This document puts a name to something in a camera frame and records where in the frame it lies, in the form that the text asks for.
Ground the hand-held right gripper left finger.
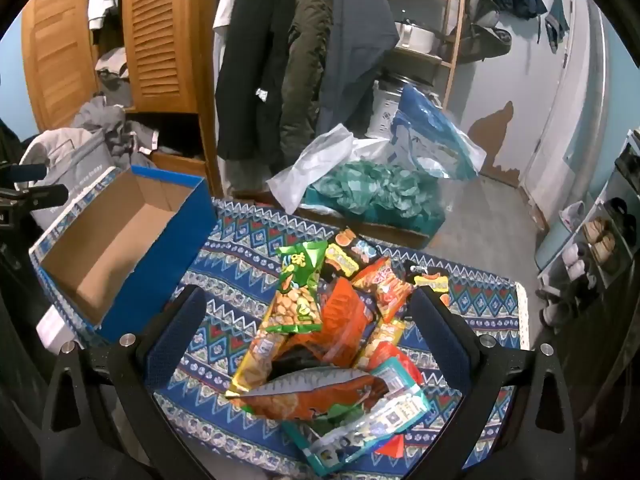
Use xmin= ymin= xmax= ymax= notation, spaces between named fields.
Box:
xmin=41 ymin=285 xmax=208 ymax=480

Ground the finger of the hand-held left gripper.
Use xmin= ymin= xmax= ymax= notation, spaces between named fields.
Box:
xmin=0 ymin=184 xmax=69 ymax=209
xmin=0 ymin=161 xmax=49 ymax=182

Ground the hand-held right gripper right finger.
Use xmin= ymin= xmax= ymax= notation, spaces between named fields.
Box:
xmin=407 ymin=285 xmax=592 ymax=480

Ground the blue cardboard box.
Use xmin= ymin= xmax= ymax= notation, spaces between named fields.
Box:
xmin=29 ymin=165 xmax=217 ymax=346

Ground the pile of assorted snack packets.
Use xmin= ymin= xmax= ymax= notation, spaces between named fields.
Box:
xmin=224 ymin=227 xmax=453 ymax=478

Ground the green peanut snack packet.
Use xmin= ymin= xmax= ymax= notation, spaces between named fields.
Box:
xmin=263 ymin=240 xmax=328 ymax=335

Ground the teal snack packet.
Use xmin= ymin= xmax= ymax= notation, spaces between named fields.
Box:
xmin=282 ymin=357 xmax=432 ymax=478

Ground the grey hooded sweatshirt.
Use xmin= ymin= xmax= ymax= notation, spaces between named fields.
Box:
xmin=20 ymin=127 xmax=118 ymax=241

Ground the blue patterned blanket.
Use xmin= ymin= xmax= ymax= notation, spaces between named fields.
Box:
xmin=145 ymin=197 xmax=531 ymax=480

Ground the grey clothes heap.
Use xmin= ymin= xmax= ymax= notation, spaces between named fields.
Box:
xmin=70 ymin=47 xmax=161 ymax=171

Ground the light blue shoe rack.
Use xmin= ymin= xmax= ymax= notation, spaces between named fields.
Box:
xmin=535 ymin=130 xmax=640 ymax=311

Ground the white shoe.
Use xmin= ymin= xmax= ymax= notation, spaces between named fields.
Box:
xmin=560 ymin=202 xmax=586 ymax=226

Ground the beige pair of shoes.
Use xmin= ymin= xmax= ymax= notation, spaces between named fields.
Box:
xmin=582 ymin=217 xmax=618 ymax=261

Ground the wooden louvred wardrobe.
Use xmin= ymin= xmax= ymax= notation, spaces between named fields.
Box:
xmin=20 ymin=0 xmax=226 ymax=198

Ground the blue plastic bag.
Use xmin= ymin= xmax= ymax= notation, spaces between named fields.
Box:
xmin=390 ymin=85 xmax=486 ymax=181

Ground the white plastic bag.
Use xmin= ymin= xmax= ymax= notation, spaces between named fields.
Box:
xmin=267 ymin=124 xmax=416 ymax=213

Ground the black pair of shoes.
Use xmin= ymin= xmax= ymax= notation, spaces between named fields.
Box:
xmin=607 ymin=197 xmax=640 ymax=231

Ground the black hanging coat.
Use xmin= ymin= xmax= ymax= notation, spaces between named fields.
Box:
xmin=215 ymin=0 xmax=301 ymax=161

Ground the white door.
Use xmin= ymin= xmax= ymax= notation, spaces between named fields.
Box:
xmin=520 ymin=0 xmax=608 ymax=231

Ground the olive hanging jacket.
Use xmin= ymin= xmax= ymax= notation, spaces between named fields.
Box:
xmin=280 ymin=0 xmax=336 ymax=171

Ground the white rice cooker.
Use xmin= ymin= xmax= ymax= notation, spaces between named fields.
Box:
xmin=395 ymin=20 xmax=443 ymax=56

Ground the grey backpack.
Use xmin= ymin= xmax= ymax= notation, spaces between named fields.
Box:
xmin=460 ymin=0 xmax=513 ymax=63

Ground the wooden shelf rack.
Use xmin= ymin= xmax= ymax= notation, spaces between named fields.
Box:
xmin=375 ymin=0 xmax=468 ymax=106

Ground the teal hanging garment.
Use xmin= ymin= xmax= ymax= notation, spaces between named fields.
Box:
xmin=537 ymin=0 xmax=571 ymax=53

